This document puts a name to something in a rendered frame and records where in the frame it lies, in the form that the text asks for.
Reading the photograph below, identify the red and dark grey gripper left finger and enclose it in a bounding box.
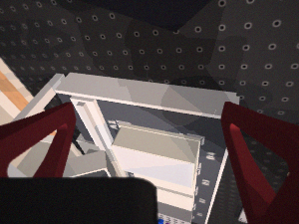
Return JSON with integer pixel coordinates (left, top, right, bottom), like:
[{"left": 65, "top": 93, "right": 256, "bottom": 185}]
[{"left": 0, "top": 102, "right": 76, "bottom": 177}]

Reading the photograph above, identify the cream well plate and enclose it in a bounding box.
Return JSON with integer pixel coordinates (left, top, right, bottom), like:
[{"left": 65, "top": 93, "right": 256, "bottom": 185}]
[
  {"left": 155, "top": 186, "right": 195, "bottom": 211},
  {"left": 134, "top": 171, "right": 197, "bottom": 195}
]

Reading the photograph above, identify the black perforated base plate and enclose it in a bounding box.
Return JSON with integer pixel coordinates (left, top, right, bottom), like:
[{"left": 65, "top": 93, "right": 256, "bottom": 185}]
[{"left": 0, "top": 0, "right": 299, "bottom": 224}]

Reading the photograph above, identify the white rectangular block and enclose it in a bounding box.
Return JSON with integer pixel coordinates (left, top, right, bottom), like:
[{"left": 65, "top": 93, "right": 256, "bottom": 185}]
[{"left": 111, "top": 123, "right": 200, "bottom": 188}]

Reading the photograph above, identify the black thermal cycler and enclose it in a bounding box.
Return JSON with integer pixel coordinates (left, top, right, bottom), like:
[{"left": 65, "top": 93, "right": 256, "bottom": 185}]
[{"left": 80, "top": 0, "right": 211, "bottom": 32}]

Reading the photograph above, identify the grey tube rack with coloured caps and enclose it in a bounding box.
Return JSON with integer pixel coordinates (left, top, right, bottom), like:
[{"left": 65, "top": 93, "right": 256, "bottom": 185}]
[{"left": 157, "top": 201, "right": 193, "bottom": 224}]

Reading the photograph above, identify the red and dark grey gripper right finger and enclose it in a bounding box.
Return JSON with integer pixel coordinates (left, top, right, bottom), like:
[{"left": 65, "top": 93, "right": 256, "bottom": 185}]
[{"left": 220, "top": 102, "right": 299, "bottom": 224}]

